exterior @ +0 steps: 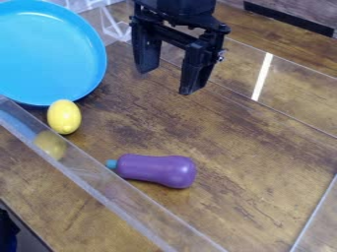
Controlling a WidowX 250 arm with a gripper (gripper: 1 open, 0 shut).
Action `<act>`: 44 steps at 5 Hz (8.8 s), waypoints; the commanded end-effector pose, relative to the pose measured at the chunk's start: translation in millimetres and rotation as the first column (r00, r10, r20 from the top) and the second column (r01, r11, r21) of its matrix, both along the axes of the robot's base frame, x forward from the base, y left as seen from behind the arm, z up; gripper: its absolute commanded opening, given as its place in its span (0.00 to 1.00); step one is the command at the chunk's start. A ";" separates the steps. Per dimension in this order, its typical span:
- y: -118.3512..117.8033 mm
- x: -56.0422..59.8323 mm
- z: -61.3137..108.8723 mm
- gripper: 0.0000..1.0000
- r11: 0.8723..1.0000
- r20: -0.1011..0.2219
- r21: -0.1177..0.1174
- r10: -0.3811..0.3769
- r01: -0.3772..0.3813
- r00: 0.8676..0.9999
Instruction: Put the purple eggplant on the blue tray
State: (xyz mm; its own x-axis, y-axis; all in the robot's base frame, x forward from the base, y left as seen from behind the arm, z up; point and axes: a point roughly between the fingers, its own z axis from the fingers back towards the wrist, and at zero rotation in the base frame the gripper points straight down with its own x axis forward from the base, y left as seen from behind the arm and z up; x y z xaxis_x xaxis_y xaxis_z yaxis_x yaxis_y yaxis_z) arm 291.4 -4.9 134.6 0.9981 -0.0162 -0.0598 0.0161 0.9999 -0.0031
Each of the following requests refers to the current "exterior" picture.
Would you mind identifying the clear acrylic corner bracket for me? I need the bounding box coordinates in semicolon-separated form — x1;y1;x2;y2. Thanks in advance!
60;0;129;45

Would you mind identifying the black bar on table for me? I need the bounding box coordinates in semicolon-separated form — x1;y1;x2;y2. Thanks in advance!
243;0;334;37

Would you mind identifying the yellow lemon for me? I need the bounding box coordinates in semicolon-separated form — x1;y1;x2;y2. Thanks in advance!
46;99;81;135

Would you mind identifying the dark blue object at corner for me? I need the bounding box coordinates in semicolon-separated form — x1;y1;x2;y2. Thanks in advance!
0;209;19;252

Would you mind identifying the purple toy eggplant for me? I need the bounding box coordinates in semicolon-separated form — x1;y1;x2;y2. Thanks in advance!
105;154;197;189

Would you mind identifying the clear acrylic front wall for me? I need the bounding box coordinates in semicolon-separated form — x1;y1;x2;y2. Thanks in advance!
0;95;227;252

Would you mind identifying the blue round tray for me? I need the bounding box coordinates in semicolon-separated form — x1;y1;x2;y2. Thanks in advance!
0;0;106;106

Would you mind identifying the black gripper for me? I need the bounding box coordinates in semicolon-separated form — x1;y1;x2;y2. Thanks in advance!
129;0;229;95

